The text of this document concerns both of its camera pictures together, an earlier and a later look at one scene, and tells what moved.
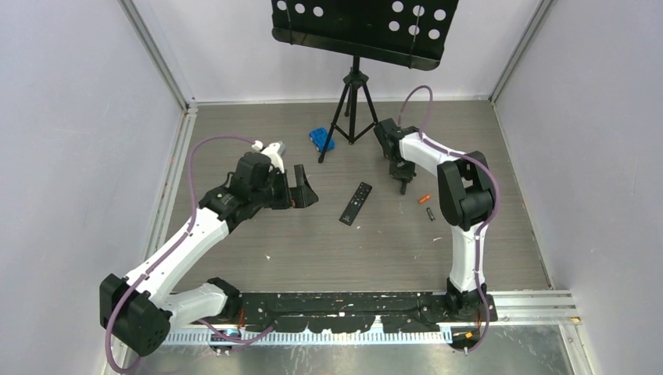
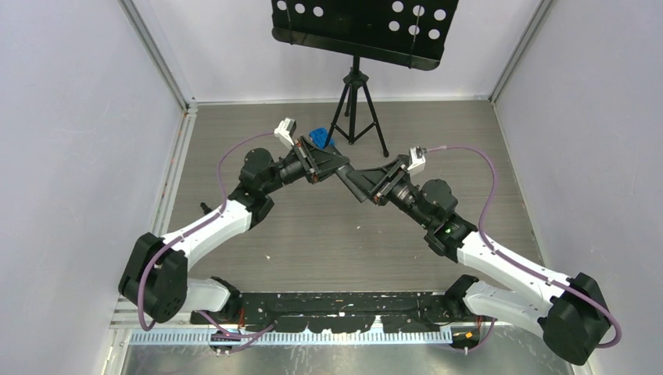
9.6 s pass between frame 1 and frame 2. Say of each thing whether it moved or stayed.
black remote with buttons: moved
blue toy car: stayed
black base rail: stayed
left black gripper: moved
